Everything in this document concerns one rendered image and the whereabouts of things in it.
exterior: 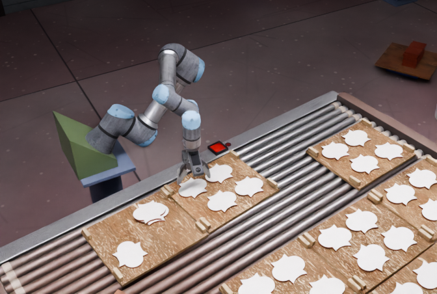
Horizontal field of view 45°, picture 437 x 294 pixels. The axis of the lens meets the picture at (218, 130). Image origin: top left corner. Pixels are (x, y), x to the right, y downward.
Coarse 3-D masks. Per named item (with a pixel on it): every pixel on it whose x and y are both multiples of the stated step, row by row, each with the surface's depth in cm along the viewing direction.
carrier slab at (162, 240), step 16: (160, 192) 243; (128, 208) 235; (176, 208) 235; (96, 224) 228; (112, 224) 227; (128, 224) 227; (144, 224) 227; (160, 224) 227; (176, 224) 227; (192, 224) 227; (96, 240) 220; (112, 240) 220; (128, 240) 220; (144, 240) 220; (160, 240) 220; (176, 240) 220; (192, 240) 220; (112, 256) 214; (144, 256) 213; (160, 256) 213; (112, 272) 207; (128, 272) 207; (144, 272) 207
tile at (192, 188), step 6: (192, 180) 247; (198, 180) 247; (204, 180) 247; (180, 186) 245; (186, 186) 244; (192, 186) 244; (198, 186) 244; (204, 186) 244; (180, 192) 241; (186, 192) 241; (192, 192) 241; (198, 192) 241; (204, 192) 242
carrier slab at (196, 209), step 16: (224, 160) 260; (240, 160) 260; (192, 176) 251; (240, 176) 251; (256, 176) 250; (176, 192) 243; (208, 192) 242; (272, 192) 242; (192, 208) 234; (208, 208) 234; (240, 208) 234; (224, 224) 228
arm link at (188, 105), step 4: (184, 100) 227; (188, 100) 233; (192, 100) 233; (180, 104) 225; (184, 104) 226; (188, 104) 227; (192, 104) 230; (196, 104) 234; (180, 108) 225; (184, 108) 226; (188, 108) 227; (192, 108) 228; (196, 108) 230; (176, 112) 227; (180, 112) 226; (184, 112) 227; (180, 116) 230
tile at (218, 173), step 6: (210, 168) 254; (216, 168) 254; (222, 168) 254; (228, 168) 254; (216, 174) 250; (222, 174) 250; (228, 174) 250; (210, 180) 247; (216, 180) 247; (222, 180) 247
